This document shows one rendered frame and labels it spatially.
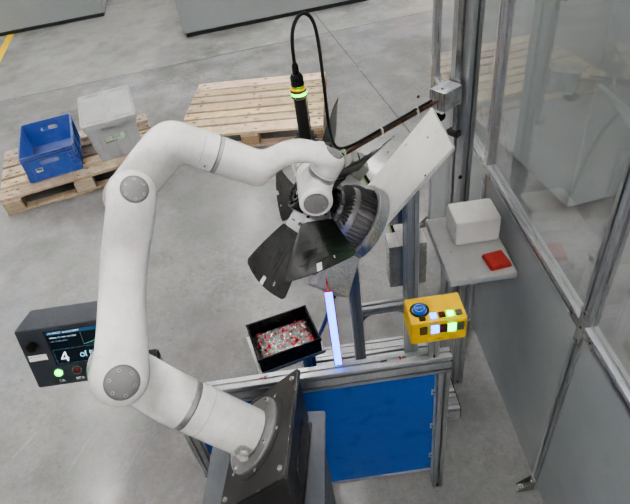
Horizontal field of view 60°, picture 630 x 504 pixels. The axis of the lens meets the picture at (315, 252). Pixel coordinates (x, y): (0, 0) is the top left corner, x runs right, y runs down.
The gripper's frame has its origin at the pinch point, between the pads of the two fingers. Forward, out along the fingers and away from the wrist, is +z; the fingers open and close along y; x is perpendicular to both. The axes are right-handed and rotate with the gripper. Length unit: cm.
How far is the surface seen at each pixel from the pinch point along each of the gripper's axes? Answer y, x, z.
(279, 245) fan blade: -14.2, -41.6, 4.2
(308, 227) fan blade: -3.3, -27.9, -5.6
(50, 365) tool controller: -77, -32, -42
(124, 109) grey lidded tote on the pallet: -132, -100, 260
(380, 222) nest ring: 20.2, -34.1, -0.7
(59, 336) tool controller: -72, -24, -40
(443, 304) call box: 32, -39, -35
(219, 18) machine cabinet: -77, -133, 542
